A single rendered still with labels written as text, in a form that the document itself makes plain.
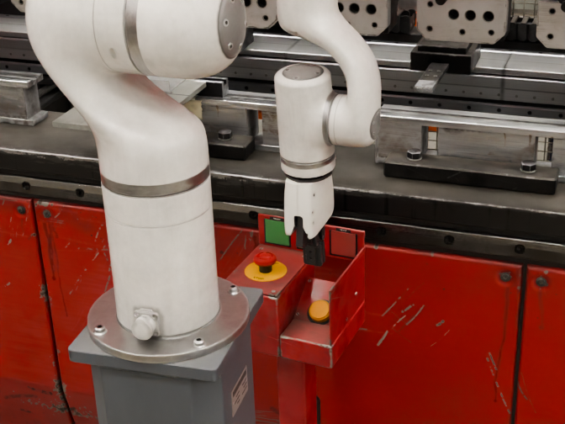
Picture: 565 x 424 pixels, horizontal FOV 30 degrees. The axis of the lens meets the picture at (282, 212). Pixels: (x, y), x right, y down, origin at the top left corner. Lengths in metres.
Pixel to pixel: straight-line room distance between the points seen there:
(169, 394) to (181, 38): 0.41
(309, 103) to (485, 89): 0.67
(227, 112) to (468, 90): 0.49
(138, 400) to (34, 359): 1.16
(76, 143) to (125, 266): 0.97
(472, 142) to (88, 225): 0.76
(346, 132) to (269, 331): 0.40
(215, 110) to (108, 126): 0.93
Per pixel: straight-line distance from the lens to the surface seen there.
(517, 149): 1.89
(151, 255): 1.15
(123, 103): 1.12
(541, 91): 2.12
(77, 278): 2.20
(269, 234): 1.86
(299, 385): 1.87
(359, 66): 1.51
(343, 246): 1.80
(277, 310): 1.73
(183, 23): 1.03
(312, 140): 1.56
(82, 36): 1.08
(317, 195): 1.62
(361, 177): 1.90
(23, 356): 2.39
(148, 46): 1.05
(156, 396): 1.22
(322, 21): 1.51
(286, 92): 1.54
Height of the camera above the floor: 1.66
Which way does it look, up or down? 26 degrees down
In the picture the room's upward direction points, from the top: 2 degrees counter-clockwise
